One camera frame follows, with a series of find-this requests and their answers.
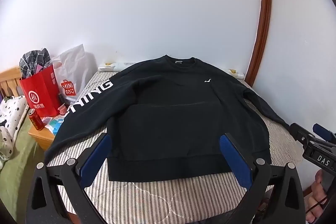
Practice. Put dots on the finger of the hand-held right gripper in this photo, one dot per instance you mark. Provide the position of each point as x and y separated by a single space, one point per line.
300 133
324 132

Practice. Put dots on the striped quilted mat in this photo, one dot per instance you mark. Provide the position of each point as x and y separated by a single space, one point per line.
157 200

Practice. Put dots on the brown wooden door frame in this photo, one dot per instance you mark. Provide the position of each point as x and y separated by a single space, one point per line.
263 16

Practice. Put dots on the wooden headboard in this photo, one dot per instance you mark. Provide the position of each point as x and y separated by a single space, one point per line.
9 82

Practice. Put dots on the white plastic bag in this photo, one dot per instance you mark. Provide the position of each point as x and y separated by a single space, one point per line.
76 66

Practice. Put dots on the black t-shirt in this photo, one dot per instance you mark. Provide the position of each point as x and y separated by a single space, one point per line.
170 113

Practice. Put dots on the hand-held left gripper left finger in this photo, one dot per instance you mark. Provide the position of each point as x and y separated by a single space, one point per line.
94 158

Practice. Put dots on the grey plaid cloth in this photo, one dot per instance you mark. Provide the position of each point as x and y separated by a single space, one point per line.
34 61

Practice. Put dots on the green bedsheet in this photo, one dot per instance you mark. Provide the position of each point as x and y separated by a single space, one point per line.
18 174

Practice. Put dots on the person's right hand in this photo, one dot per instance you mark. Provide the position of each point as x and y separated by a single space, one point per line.
317 196

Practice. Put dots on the blue packet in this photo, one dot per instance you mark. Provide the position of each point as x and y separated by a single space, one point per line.
55 125

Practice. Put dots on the red drink can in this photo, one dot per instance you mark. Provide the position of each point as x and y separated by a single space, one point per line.
36 121

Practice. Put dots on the small pink container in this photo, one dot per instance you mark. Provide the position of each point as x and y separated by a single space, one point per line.
62 109

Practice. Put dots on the wooden nightstand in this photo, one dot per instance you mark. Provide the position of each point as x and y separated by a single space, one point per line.
43 138

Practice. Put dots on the red paper bag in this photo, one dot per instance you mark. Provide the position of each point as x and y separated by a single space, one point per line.
39 95

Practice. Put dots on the white flower-pattern pillow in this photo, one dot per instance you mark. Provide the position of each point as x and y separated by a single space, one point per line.
11 116

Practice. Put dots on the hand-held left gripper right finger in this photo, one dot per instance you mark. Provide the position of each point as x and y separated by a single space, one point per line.
235 161

